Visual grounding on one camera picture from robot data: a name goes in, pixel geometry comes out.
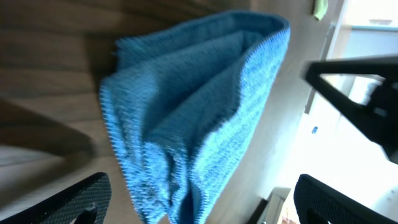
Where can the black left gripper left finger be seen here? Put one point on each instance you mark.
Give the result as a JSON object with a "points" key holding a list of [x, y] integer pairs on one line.
{"points": [[87, 201]]}

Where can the crumpled green cloth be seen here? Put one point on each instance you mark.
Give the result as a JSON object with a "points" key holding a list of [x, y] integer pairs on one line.
{"points": [[320, 8]]}

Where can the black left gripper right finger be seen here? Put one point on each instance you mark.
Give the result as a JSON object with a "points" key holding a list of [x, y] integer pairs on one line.
{"points": [[317, 203]]}

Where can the blue microfiber cloth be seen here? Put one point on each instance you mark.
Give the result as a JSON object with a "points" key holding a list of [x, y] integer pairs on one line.
{"points": [[182, 107]]}

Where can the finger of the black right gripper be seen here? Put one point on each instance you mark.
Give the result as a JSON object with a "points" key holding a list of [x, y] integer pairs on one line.
{"points": [[377, 119]]}

